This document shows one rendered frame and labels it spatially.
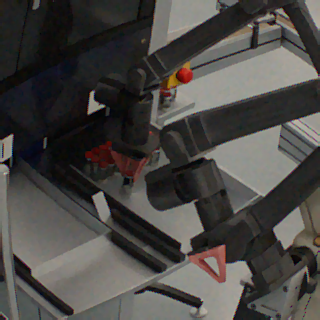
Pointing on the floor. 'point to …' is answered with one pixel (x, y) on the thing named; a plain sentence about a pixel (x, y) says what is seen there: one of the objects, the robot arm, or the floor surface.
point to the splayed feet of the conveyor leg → (177, 297)
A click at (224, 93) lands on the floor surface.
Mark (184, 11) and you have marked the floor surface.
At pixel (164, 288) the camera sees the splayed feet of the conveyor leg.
